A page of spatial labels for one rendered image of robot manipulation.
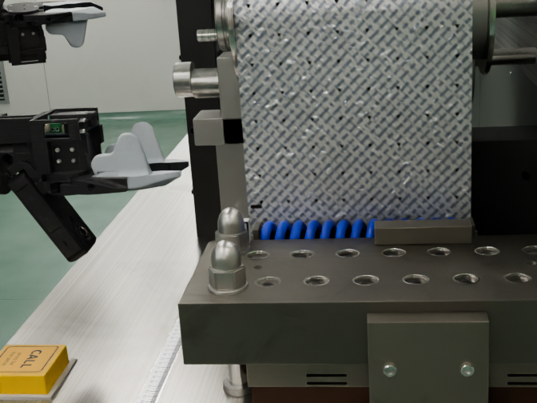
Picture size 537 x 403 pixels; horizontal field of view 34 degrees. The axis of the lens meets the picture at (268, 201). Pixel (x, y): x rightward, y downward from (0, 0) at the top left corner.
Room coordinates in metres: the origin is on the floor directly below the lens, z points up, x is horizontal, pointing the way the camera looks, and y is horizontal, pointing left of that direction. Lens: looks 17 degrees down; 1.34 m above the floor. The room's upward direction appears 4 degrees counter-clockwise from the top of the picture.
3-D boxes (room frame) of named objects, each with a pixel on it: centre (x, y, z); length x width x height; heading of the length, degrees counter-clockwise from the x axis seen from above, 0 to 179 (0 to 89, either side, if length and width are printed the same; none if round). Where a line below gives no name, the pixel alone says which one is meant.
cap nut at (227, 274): (0.73, 0.04, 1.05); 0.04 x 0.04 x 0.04
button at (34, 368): (0.83, 0.27, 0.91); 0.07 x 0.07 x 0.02; 83
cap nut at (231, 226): (0.83, 0.04, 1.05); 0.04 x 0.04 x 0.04
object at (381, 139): (0.88, -0.09, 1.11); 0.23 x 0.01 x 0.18; 83
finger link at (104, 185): (0.89, 0.18, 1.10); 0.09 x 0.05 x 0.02; 74
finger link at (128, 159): (0.88, 0.14, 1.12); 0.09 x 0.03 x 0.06; 74
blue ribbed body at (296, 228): (0.86, -0.10, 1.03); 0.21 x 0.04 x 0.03; 83
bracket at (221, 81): (1.00, 0.05, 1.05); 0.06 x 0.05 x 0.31; 83
